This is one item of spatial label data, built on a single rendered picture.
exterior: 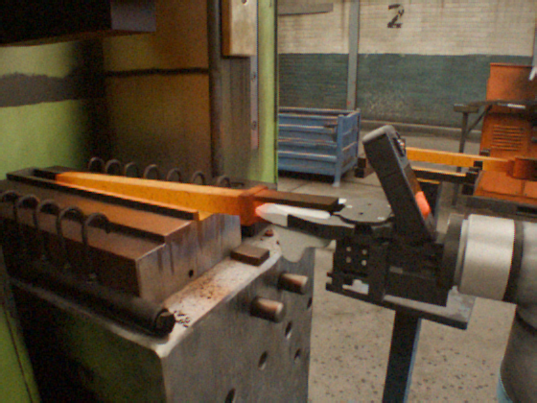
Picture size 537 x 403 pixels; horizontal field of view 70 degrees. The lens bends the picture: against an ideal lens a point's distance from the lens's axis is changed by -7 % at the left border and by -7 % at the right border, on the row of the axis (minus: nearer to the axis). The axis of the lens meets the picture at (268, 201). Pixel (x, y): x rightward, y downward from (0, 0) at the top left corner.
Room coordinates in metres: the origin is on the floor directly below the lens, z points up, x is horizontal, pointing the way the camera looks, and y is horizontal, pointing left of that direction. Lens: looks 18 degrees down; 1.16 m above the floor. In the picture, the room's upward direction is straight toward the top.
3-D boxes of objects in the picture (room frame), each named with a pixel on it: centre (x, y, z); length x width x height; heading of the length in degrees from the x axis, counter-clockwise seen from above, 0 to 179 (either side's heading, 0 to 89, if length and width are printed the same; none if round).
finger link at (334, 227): (0.38, -0.06, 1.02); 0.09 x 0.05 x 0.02; 65
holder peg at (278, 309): (0.45, 0.00, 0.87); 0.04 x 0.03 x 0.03; 62
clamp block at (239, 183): (0.64, 0.06, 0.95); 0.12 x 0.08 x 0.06; 62
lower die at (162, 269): (0.55, 0.27, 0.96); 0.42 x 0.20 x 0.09; 62
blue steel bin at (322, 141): (4.61, -0.36, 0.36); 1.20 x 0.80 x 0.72; 64
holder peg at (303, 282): (0.52, -0.04, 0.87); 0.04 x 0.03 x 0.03; 62
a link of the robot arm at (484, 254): (0.33, -0.20, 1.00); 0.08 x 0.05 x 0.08; 152
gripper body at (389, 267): (0.37, -0.13, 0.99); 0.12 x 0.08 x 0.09; 62
